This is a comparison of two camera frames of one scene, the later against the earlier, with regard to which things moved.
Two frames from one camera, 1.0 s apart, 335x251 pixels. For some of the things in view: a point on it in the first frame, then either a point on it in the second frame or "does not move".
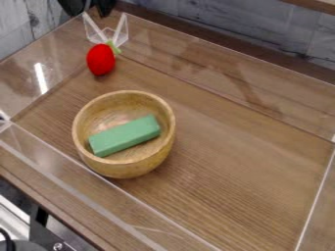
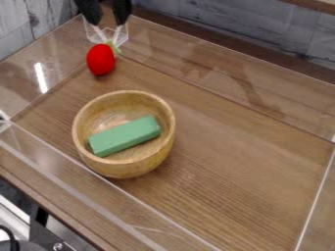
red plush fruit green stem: x=101 y=58 does not move
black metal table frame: x=53 y=234 does not move
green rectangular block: x=126 y=136 does not move
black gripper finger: x=103 y=5 → x=122 y=10
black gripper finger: x=74 y=7 → x=91 y=9
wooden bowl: x=107 y=111 does not move
